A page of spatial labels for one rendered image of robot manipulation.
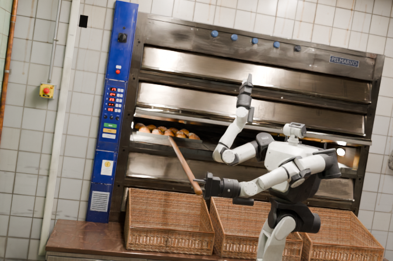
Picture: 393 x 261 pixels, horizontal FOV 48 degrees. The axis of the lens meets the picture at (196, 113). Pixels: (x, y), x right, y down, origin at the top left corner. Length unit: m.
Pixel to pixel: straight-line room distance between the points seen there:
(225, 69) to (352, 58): 1.02
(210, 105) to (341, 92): 1.03
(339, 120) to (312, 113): 0.23
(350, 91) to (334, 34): 0.46
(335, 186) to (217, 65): 1.34
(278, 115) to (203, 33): 0.84
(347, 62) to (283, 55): 0.52
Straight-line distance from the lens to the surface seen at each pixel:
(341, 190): 3.72
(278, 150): 2.48
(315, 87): 3.50
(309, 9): 3.52
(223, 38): 3.31
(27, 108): 3.26
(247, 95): 2.61
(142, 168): 3.26
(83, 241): 2.95
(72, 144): 3.24
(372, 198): 3.87
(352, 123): 3.67
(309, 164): 2.24
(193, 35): 3.26
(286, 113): 3.44
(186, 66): 3.22
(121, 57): 3.16
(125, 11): 3.20
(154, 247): 2.90
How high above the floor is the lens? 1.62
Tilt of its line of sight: 3 degrees down
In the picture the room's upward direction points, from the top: 9 degrees clockwise
